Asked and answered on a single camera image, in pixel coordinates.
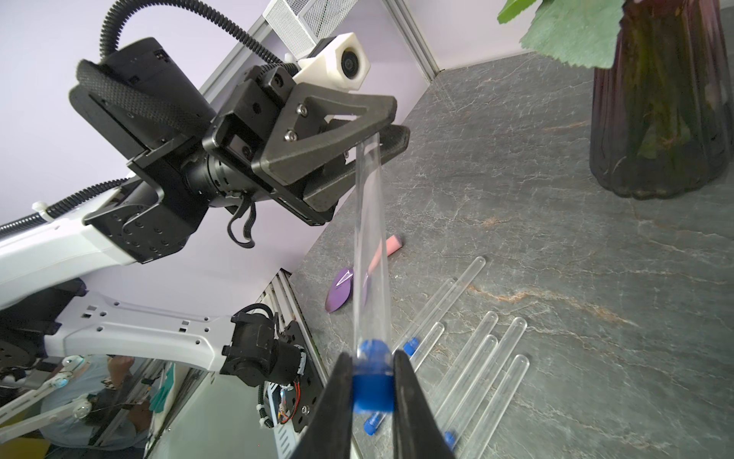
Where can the white mesh wall basket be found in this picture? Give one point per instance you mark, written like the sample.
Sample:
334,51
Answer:
302,21

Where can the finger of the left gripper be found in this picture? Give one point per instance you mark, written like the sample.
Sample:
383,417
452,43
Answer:
355,166

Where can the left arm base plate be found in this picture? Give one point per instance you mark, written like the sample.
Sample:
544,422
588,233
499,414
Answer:
293,402

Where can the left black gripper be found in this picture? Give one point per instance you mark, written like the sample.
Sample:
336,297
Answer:
273,139

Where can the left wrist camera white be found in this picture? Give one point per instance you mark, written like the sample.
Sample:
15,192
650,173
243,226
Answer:
336,62

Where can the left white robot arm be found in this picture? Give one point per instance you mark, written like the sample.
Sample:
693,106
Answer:
46,311

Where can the purple scoop pink handle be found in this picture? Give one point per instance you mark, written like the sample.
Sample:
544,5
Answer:
342,285

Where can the dark glass flower vase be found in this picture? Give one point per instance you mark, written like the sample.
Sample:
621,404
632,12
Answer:
662,119

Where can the clear test tube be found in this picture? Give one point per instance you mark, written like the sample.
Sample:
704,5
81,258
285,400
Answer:
496,409

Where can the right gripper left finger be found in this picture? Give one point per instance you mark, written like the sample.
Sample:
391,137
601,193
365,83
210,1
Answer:
330,430

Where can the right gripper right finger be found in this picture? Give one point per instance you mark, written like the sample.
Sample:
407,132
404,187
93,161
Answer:
415,432

